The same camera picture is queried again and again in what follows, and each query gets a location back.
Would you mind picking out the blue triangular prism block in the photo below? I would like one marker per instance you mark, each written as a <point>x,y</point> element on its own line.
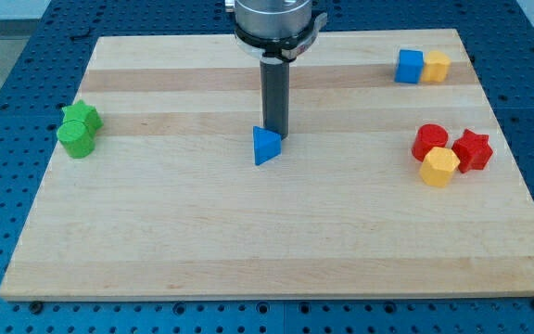
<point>266,145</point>

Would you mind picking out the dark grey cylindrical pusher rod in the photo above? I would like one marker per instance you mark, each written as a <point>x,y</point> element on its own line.
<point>275,97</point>

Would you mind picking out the blue perforated metal table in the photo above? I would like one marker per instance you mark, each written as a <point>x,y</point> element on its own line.
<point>497,37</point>

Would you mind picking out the yellow heart-shaped block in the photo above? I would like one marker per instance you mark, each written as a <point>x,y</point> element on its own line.
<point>436,67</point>

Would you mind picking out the yellow hexagon block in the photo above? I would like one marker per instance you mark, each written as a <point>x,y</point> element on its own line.
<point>438,166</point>

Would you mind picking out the red cylinder block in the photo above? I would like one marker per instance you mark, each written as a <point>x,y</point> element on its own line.
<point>429,136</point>

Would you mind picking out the red star block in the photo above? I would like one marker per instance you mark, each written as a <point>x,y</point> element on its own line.
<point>473,151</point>

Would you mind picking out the blue cube block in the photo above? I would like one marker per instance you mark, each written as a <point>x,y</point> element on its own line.
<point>409,67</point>

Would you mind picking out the green cylinder block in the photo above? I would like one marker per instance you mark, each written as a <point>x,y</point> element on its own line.
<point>76,139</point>

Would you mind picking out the green star block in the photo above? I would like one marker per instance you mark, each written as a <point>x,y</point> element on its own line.
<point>84,113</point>

